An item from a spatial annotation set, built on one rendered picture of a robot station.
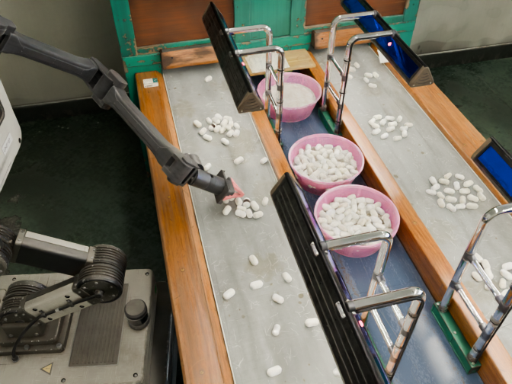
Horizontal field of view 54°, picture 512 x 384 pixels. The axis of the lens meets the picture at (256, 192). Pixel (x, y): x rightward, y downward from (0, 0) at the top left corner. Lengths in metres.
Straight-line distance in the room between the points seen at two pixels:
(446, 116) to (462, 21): 1.85
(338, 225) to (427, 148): 0.53
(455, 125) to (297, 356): 1.13
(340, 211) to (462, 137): 0.60
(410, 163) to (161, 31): 1.14
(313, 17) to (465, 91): 1.69
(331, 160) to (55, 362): 1.13
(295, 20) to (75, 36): 1.40
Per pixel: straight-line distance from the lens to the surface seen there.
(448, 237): 1.67
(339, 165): 1.81
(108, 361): 1.69
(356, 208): 1.67
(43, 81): 3.36
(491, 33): 4.10
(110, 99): 1.66
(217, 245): 1.54
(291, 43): 2.38
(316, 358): 1.35
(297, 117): 2.08
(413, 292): 1.03
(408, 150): 1.93
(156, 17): 2.21
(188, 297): 1.41
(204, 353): 1.32
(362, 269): 1.60
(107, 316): 1.78
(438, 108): 2.14
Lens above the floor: 1.94
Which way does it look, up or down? 45 degrees down
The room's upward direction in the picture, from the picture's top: straight up
